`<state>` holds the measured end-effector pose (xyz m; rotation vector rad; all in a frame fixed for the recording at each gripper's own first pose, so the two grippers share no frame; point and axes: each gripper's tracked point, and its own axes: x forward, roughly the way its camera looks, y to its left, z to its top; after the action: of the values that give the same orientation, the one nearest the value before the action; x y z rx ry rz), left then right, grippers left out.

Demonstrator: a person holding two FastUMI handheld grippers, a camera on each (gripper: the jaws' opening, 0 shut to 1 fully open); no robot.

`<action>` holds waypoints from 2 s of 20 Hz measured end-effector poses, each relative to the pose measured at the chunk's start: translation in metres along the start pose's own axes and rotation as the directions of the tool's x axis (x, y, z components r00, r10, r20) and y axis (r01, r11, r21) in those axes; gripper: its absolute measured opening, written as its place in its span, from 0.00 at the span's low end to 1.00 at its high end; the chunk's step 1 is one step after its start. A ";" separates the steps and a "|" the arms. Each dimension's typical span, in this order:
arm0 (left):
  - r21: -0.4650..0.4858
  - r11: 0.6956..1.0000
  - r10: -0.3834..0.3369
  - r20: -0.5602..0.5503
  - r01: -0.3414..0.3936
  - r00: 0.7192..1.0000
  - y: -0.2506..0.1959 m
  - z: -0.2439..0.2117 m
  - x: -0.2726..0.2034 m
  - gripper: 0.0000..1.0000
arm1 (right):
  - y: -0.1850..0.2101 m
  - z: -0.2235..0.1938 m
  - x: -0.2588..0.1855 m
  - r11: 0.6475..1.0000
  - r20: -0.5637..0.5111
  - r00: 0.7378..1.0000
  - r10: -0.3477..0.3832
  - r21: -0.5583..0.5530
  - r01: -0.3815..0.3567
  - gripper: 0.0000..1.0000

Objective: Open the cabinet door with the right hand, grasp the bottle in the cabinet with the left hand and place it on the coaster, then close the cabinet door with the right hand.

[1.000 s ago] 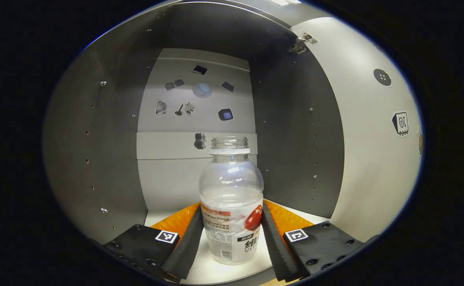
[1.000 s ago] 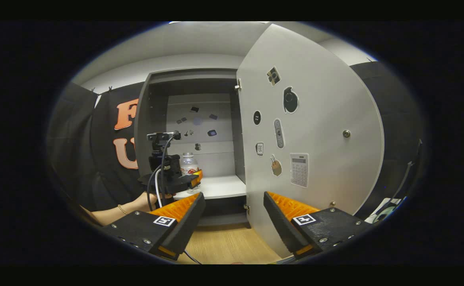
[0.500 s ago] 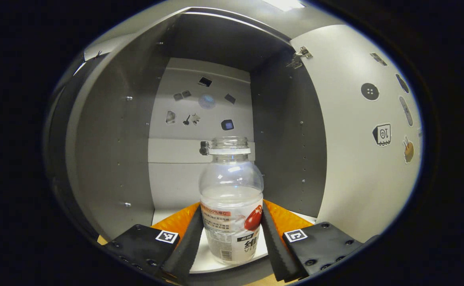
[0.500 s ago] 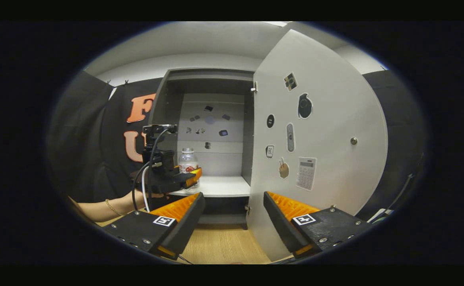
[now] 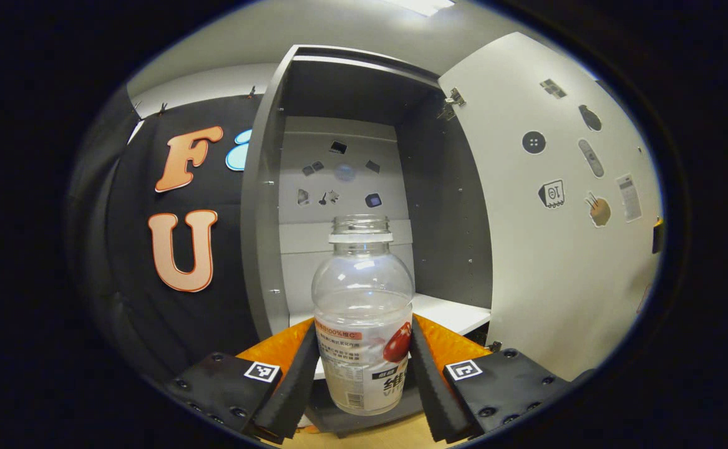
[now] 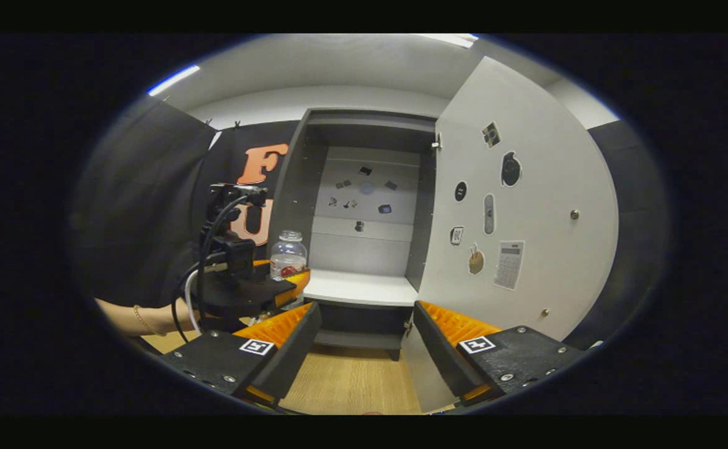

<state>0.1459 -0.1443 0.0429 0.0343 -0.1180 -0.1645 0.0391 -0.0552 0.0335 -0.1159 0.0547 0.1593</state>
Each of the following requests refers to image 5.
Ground ceiling light panel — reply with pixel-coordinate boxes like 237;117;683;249
386;0;457;17

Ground white cabinet door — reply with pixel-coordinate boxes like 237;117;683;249
437;31;664;382

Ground dark grey cabinet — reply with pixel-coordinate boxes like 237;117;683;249
240;44;495;437

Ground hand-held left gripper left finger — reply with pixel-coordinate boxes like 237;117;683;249
164;319;321;445

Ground clear plastic bottle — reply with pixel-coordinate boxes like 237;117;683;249
311;215;415;417

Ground black backdrop cloth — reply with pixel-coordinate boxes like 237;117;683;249
67;87;277;400

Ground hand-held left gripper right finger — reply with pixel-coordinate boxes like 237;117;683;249
409;314;580;443

